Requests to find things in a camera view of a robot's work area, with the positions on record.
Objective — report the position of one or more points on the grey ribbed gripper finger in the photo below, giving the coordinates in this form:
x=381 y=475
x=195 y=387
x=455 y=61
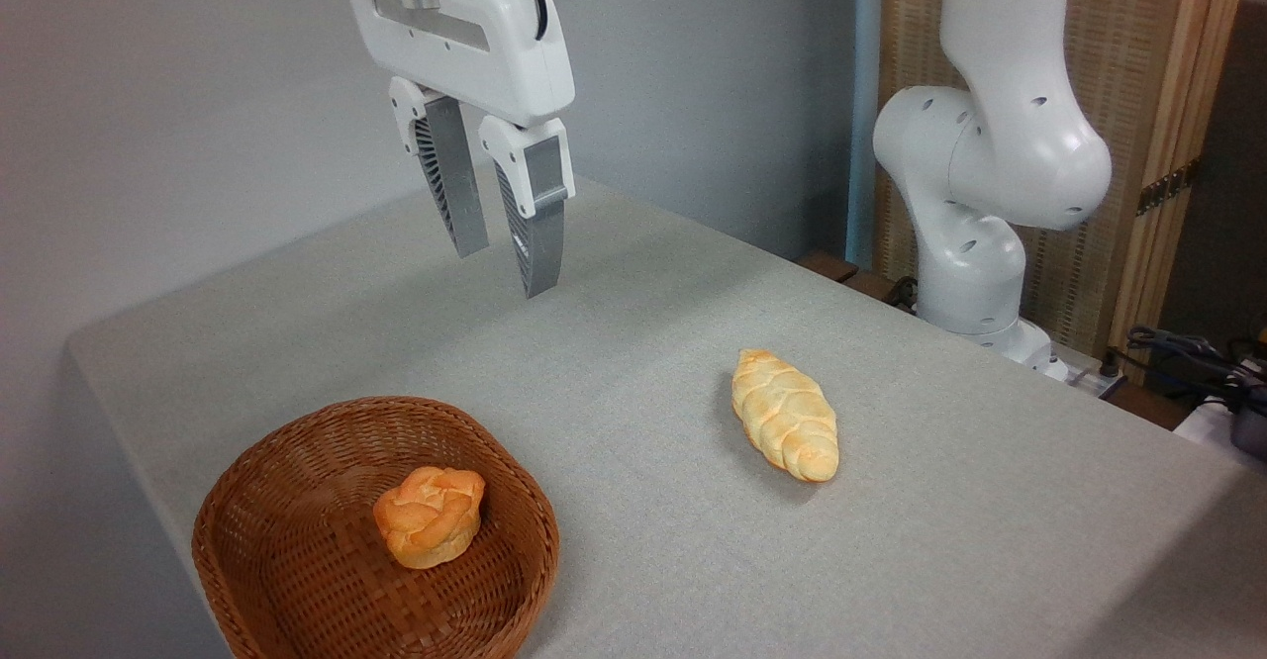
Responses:
x=453 y=174
x=535 y=224

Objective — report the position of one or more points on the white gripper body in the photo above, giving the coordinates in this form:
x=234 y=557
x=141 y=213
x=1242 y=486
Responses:
x=500 y=46

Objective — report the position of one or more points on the round knotted bread roll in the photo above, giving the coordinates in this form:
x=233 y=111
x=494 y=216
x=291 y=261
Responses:
x=432 y=517

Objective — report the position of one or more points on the long braided bread loaf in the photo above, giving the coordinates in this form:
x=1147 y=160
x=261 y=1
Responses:
x=786 y=417

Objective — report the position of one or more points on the brown woven wicker basket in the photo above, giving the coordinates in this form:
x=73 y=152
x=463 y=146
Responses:
x=297 y=560

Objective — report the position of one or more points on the grey tablecloth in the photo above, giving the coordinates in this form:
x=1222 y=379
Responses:
x=891 y=560

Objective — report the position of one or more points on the wood and rattan folding screen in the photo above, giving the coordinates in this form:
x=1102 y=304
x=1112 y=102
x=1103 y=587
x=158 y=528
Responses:
x=1138 y=65

